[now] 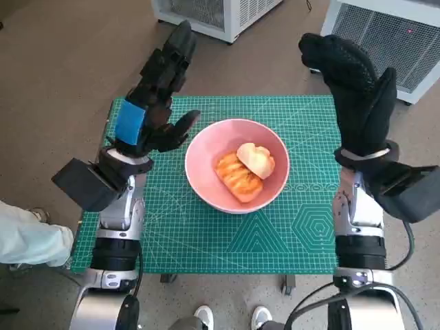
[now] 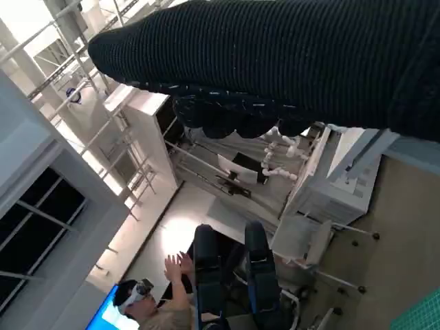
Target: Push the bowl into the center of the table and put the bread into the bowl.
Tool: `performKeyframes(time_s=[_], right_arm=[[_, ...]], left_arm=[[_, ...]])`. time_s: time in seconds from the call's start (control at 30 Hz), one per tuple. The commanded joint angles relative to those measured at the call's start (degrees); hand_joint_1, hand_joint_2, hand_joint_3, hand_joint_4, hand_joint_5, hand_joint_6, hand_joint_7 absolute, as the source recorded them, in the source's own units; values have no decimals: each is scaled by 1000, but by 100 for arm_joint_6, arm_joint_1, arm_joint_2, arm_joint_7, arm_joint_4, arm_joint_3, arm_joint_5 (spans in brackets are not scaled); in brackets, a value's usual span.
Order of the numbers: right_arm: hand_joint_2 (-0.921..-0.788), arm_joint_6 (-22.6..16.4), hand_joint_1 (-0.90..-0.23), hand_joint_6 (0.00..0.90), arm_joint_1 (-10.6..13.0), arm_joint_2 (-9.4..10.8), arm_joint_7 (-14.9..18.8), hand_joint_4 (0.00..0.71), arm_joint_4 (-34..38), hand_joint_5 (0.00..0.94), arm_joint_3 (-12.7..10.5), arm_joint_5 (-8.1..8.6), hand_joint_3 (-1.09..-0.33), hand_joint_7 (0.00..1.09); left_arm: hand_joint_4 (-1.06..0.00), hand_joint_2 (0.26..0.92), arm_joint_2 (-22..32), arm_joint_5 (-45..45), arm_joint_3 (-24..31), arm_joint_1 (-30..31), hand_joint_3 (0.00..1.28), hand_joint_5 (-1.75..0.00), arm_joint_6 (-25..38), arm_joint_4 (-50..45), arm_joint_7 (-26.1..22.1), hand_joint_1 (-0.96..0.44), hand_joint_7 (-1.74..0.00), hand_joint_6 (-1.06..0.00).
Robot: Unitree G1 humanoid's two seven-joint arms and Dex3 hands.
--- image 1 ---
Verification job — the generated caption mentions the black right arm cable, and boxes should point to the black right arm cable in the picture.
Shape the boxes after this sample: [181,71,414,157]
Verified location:
[284,280,344,330]

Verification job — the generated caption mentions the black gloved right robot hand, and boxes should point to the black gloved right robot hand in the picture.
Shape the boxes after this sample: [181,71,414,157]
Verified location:
[298,33,398,159]

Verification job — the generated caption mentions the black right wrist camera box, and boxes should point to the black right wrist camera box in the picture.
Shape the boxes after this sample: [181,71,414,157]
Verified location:
[360,161,440,224]

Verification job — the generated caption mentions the long striped toy bread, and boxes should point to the long striped toy bread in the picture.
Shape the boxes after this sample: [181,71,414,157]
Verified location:
[214,151,265,204]

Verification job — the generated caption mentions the round toy bread bun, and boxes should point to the round toy bread bun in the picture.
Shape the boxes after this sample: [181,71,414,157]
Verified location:
[236,142,276,180]

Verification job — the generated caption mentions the green cutting mat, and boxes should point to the green cutting mat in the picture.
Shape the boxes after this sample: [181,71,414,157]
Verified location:
[70,96,341,275]

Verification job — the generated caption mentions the small white mesh cabinet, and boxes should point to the small white mesh cabinet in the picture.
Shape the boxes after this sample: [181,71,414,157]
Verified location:
[151,0,285,44]

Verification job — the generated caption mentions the pink bowl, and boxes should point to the pink bowl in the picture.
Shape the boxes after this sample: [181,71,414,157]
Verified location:
[184,118,289,215]

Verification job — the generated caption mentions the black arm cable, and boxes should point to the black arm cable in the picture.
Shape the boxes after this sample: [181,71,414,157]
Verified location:
[284,280,344,330]
[132,247,144,300]

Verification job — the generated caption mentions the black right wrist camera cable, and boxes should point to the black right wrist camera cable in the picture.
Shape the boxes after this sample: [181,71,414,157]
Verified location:
[386,221,415,271]

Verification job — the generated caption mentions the large white mesh cabinet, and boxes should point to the large white mesh cabinet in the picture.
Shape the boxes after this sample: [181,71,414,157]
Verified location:
[309,0,440,106]

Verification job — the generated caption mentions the person's white shoe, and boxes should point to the person's white shoe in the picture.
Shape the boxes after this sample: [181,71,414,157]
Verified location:
[194,305,215,330]
[252,305,272,330]

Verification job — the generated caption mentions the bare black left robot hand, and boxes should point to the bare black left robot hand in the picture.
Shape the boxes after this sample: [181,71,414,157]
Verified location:
[105,19,202,159]

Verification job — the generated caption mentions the person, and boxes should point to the person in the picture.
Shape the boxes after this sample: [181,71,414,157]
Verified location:
[0,199,75,272]

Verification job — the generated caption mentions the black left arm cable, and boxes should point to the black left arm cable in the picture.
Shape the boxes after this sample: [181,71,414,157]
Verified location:
[132,247,144,300]

